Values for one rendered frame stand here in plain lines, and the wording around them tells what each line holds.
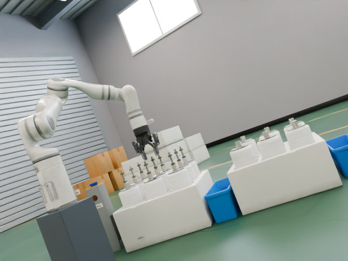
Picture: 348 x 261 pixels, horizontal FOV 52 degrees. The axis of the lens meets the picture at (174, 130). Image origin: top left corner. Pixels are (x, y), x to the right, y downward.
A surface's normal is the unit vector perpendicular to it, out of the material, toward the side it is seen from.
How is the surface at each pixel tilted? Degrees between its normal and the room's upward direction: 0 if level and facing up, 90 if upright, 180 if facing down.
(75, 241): 90
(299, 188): 90
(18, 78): 90
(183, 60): 90
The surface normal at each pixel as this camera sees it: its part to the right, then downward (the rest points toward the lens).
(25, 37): 0.76, -0.31
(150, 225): -0.22, 0.06
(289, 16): -0.55, 0.19
